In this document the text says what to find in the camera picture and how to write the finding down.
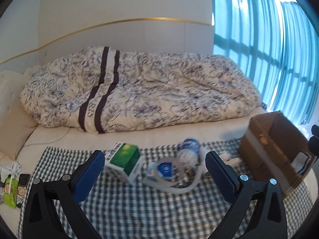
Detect white tufted headboard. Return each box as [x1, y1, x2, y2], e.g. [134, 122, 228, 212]
[0, 65, 40, 121]

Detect teal window curtain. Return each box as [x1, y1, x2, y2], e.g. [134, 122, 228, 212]
[212, 0, 318, 125]

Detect small blue white packet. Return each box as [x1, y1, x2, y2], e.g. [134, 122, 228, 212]
[146, 162, 174, 180]

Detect clear floss bottle blue label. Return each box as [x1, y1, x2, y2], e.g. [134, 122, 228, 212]
[176, 138, 201, 169]

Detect green white carton box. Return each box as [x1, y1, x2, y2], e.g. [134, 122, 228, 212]
[104, 142, 145, 184]

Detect black white tissue pack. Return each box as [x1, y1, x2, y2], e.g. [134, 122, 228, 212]
[291, 151, 311, 175]

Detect brown cardboard box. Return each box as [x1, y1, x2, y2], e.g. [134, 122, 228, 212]
[238, 111, 317, 198]

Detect cream lace cloth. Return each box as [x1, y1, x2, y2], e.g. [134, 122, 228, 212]
[219, 151, 242, 168]

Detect black phone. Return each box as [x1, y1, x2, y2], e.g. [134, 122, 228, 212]
[18, 174, 30, 187]

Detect green cartoon tissue pack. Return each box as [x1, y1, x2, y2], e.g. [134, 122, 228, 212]
[3, 175, 26, 208]

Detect beige pillow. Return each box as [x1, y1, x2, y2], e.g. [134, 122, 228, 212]
[1, 100, 38, 160]

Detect floral patterned duvet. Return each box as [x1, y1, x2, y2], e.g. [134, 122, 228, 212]
[20, 46, 262, 133]

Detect white tape roll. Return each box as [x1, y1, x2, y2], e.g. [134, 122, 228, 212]
[154, 157, 184, 187]

